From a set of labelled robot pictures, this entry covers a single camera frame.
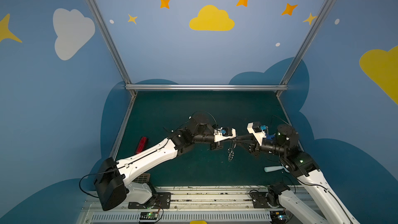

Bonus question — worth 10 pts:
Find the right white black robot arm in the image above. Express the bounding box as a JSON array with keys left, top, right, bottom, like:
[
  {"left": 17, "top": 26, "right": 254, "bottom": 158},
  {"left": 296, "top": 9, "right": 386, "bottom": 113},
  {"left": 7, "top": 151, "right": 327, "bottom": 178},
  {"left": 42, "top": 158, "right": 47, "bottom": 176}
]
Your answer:
[{"left": 235, "top": 122, "right": 358, "bottom": 224}]

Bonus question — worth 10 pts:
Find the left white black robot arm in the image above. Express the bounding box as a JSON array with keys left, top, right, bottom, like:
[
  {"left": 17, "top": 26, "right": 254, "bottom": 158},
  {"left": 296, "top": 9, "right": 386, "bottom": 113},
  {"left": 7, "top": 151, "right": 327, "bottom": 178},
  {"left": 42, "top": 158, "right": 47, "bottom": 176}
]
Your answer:
[{"left": 92, "top": 114, "right": 237, "bottom": 211}]

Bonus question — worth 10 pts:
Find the blue toy shovel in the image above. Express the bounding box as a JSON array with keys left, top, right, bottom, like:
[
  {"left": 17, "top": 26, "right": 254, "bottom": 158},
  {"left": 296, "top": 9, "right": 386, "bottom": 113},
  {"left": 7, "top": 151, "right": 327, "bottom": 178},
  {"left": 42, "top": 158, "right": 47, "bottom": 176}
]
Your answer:
[{"left": 266, "top": 134, "right": 275, "bottom": 141}]

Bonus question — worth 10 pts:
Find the light blue spatula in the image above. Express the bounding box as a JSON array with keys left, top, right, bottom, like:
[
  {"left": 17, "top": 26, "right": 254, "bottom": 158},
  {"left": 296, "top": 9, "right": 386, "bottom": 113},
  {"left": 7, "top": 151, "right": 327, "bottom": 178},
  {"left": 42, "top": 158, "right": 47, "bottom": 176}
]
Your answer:
[{"left": 264, "top": 166, "right": 284, "bottom": 173}]

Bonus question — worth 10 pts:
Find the red cylindrical bottle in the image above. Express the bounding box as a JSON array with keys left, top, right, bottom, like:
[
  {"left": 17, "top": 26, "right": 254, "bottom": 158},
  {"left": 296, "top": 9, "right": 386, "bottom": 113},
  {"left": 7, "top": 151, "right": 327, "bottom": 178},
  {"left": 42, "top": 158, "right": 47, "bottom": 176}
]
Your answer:
[{"left": 135, "top": 136, "right": 149, "bottom": 154}]

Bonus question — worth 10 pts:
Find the brown slotted spatula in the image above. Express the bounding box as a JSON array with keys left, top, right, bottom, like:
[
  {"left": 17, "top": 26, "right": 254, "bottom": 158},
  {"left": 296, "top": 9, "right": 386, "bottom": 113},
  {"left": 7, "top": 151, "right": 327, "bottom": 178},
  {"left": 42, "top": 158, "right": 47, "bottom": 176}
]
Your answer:
[{"left": 133, "top": 173, "right": 150, "bottom": 184}]

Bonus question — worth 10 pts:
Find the yellow object bottom edge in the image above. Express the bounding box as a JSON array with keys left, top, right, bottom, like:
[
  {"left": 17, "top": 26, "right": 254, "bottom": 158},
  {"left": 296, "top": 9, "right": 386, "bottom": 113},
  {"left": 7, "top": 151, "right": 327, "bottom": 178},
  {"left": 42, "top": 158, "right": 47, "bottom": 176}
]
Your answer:
[{"left": 189, "top": 220, "right": 207, "bottom": 224}]

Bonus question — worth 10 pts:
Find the right green circuit board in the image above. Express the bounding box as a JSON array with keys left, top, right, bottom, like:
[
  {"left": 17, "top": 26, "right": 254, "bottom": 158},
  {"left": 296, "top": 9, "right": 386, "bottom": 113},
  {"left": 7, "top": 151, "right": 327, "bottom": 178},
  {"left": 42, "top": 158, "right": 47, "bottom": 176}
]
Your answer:
[{"left": 270, "top": 211, "right": 293, "bottom": 224}]

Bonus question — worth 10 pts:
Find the green circuit board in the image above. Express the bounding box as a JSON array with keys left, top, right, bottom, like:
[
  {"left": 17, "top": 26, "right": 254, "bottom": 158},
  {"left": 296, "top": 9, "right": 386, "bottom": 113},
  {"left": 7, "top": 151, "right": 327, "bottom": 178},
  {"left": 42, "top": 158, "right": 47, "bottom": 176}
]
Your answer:
[
  {"left": 270, "top": 211, "right": 293, "bottom": 224},
  {"left": 138, "top": 212, "right": 160, "bottom": 223}
]

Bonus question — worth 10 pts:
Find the left green circuit board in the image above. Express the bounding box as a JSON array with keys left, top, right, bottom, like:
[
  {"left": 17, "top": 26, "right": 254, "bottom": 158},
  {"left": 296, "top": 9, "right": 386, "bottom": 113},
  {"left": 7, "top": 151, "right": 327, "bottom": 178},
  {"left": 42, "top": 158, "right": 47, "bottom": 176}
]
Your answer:
[{"left": 138, "top": 212, "right": 160, "bottom": 223}]

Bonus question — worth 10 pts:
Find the right side frame bar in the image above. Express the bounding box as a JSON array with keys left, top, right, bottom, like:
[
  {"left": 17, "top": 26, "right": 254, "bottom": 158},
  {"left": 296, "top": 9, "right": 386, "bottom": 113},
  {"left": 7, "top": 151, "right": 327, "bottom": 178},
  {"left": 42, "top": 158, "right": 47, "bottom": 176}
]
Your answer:
[{"left": 277, "top": 96, "right": 304, "bottom": 151}]

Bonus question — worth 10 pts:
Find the aluminium mounting rail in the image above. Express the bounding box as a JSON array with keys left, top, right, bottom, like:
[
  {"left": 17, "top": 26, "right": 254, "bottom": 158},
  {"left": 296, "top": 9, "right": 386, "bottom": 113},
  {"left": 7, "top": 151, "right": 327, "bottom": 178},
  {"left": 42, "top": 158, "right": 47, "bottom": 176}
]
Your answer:
[{"left": 81, "top": 186, "right": 338, "bottom": 212}]

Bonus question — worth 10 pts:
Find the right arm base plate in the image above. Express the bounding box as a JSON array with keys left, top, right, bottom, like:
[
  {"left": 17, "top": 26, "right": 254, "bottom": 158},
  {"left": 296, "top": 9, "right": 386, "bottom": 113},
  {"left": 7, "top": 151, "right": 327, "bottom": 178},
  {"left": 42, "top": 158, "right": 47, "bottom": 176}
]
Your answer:
[{"left": 249, "top": 190, "right": 282, "bottom": 208}]

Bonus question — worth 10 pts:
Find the back aluminium frame bar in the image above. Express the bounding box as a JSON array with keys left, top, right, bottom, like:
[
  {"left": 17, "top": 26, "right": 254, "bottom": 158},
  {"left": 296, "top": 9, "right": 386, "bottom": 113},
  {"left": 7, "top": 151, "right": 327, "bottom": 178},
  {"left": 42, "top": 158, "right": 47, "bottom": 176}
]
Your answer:
[{"left": 125, "top": 84, "right": 288, "bottom": 91}]

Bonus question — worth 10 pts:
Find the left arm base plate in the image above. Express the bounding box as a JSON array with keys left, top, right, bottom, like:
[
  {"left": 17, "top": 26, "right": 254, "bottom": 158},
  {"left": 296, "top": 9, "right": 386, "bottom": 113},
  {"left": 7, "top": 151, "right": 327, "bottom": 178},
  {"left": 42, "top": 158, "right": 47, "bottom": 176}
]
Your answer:
[{"left": 127, "top": 192, "right": 172, "bottom": 209}]

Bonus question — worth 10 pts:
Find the white slotted cable duct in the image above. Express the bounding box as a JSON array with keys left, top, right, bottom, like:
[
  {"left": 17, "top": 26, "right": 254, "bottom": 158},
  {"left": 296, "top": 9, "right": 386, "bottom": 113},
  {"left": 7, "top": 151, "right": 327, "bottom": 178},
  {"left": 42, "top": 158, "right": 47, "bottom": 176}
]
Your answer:
[{"left": 88, "top": 211, "right": 271, "bottom": 224}]

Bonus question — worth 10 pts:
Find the left side frame bar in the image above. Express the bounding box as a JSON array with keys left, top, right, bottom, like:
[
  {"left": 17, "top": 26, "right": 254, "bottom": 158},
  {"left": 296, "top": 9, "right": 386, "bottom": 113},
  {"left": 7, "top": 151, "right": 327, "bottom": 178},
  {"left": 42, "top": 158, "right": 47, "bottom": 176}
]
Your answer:
[{"left": 110, "top": 96, "right": 136, "bottom": 159}]

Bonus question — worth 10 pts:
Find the right aluminium frame post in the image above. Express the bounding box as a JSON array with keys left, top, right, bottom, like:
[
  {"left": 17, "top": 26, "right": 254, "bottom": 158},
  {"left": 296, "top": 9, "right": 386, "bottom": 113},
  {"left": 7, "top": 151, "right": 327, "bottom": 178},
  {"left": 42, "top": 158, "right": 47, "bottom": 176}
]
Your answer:
[{"left": 276, "top": 0, "right": 337, "bottom": 99}]

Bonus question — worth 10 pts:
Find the aluminium frame post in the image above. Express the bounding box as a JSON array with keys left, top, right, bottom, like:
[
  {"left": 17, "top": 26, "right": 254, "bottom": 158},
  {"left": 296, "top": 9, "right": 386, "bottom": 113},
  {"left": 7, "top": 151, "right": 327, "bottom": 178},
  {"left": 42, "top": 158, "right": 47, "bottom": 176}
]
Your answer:
[
  {"left": 276, "top": 0, "right": 337, "bottom": 99},
  {"left": 85, "top": 0, "right": 132, "bottom": 86}
]

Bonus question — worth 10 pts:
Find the left aluminium frame post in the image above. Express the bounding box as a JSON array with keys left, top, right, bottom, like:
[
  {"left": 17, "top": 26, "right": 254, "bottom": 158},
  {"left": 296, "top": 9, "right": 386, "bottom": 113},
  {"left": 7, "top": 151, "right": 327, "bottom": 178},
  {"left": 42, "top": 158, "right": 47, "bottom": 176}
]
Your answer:
[{"left": 85, "top": 0, "right": 132, "bottom": 86}]

